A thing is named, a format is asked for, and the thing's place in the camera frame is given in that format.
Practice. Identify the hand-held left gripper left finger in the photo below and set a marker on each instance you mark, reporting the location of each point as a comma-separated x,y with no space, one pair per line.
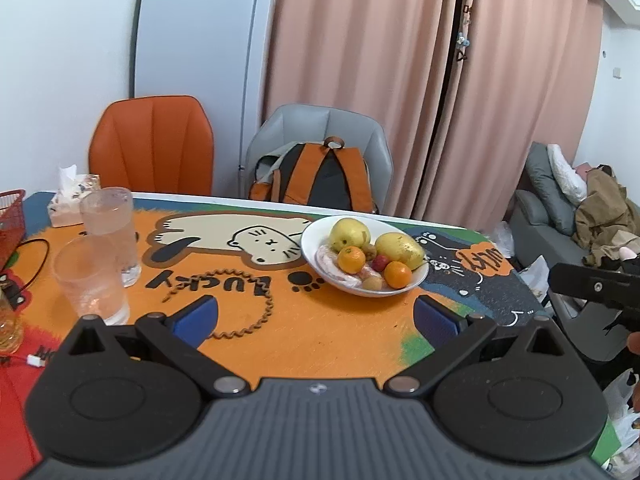
195,320

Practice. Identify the yellow-green pear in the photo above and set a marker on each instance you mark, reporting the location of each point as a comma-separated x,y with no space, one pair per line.
400,250

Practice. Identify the grey pillow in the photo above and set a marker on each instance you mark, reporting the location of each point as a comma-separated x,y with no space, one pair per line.
547,185

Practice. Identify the sausage large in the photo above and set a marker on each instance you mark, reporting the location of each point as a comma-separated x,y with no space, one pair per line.
370,272

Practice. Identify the small hanging charm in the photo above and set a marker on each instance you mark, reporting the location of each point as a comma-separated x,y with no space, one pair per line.
464,40

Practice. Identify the white refrigerator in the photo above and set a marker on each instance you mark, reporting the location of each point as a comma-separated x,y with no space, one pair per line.
200,35

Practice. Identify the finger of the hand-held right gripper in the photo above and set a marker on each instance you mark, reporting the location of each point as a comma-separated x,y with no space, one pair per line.
590,282

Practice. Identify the small red fruit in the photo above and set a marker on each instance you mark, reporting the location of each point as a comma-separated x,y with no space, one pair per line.
381,263

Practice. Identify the pink grapefruit slice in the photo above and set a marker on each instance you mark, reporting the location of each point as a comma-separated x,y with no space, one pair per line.
327,262

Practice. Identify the brown coat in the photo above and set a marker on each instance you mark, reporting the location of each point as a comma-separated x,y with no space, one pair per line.
605,210

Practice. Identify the pink curtain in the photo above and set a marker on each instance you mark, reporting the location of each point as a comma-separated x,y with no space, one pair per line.
525,85
360,60

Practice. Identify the clear plastic bottle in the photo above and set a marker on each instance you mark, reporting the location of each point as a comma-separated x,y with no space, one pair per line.
10,325

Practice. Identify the grey chair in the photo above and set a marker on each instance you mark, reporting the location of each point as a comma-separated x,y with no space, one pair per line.
325,122

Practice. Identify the white wall socket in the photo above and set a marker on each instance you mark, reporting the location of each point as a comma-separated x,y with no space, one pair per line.
617,73

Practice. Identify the clear plastic cup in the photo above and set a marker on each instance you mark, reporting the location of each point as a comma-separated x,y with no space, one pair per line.
112,230
90,280

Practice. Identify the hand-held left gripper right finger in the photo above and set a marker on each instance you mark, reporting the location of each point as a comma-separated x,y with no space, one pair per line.
435,320

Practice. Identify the orange and black backpack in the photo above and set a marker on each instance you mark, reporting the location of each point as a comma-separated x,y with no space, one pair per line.
320,175

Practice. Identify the white pillow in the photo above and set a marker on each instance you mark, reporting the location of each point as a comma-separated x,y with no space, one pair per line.
567,175

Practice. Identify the white ceramic bowl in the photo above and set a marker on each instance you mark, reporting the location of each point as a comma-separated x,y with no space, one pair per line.
312,240

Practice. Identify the tissue pack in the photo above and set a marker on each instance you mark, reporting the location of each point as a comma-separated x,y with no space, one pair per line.
70,200

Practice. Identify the printed table mat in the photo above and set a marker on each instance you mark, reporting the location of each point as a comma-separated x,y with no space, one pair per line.
325,330

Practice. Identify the person's right hand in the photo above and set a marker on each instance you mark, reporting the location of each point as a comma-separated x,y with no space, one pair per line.
635,344

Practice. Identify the orange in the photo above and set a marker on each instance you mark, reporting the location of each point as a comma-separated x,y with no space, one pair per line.
398,275
351,260

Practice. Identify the orange chair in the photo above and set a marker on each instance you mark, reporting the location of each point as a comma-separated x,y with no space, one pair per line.
150,145

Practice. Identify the grey sofa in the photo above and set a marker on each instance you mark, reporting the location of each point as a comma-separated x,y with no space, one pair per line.
540,215

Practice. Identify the white plastic bag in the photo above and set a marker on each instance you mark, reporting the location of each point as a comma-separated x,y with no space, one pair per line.
504,240
625,425
535,277

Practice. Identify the round yellow pear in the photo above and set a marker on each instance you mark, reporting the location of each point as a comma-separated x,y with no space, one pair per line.
347,232

